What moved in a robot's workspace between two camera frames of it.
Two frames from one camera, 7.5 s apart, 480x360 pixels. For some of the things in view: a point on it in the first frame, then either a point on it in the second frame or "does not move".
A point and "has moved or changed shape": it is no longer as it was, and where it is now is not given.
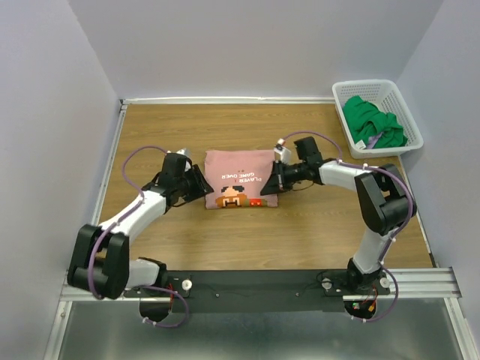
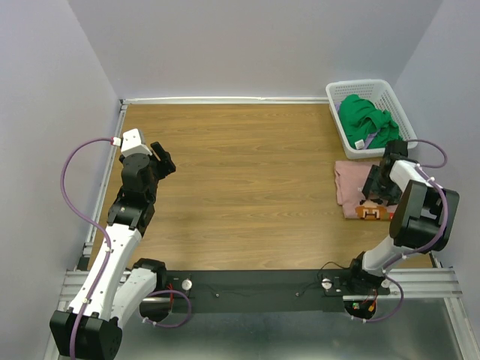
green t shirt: x=364 y=118 does not move
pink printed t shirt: x=237 y=178 has moved or changed shape
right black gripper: x=276 y=181 → x=392 y=195
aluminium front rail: x=404 y=283 does not move
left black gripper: x=202 y=186 → x=166 y=165
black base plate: x=251 y=291 does not move
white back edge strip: x=230 y=99 does not move
